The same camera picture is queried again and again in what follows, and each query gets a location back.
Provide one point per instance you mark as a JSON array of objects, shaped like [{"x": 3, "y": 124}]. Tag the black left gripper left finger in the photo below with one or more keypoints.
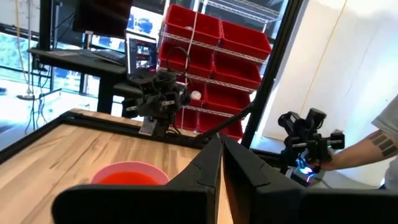
[{"x": 174, "y": 199}]

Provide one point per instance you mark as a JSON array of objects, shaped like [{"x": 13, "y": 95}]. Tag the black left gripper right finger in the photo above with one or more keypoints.
[{"x": 280, "y": 202}]

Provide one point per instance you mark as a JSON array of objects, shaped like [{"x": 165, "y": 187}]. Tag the pink plastic bowl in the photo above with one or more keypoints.
[{"x": 130, "y": 174}]

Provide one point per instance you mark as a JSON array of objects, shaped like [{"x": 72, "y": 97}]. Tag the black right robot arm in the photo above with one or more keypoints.
[{"x": 158, "y": 99}]

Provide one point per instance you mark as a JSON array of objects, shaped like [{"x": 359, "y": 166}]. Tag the person's forearm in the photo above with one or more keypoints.
[{"x": 360, "y": 152}]

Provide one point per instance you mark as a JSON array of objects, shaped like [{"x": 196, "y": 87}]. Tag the person's hand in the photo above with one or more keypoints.
[{"x": 325, "y": 161}]

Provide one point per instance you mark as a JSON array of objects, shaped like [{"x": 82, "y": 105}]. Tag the red plastic bin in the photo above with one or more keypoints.
[
  {"x": 217, "y": 124},
  {"x": 186, "y": 119},
  {"x": 237, "y": 73},
  {"x": 199, "y": 60},
  {"x": 245, "y": 40},
  {"x": 227, "y": 99},
  {"x": 192, "y": 23},
  {"x": 199, "y": 88}
]

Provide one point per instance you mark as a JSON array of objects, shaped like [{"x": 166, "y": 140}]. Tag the small white ball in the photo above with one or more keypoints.
[{"x": 196, "y": 95}]

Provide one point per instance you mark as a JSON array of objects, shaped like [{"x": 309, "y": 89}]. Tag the black table edge rim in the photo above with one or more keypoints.
[{"x": 93, "y": 124}]

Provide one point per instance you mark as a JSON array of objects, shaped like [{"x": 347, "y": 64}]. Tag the person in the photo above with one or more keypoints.
[{"x": 390, "y": 130}]

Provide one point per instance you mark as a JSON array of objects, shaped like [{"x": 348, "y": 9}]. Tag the open laptop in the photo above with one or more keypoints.
[{"x": 141, "y": 56}]

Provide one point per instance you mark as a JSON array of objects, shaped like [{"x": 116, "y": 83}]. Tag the black keyboard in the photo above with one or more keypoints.
[{"x": 109, "y": 56}]

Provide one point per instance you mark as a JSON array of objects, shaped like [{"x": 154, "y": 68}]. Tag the black desk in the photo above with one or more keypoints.
[{"x": 81, "y": 62}]

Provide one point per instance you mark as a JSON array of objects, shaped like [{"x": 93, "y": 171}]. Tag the black computer monitor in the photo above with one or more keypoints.
[{"x": 102, "y": 15}]

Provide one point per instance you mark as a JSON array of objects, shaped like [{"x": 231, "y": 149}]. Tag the black diagonal frame brace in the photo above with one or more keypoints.
[{"x": 230, "y": 119}]

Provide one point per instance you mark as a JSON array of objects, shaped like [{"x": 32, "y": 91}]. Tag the black frame post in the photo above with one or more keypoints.
[{"x": 270, "y": 71}]

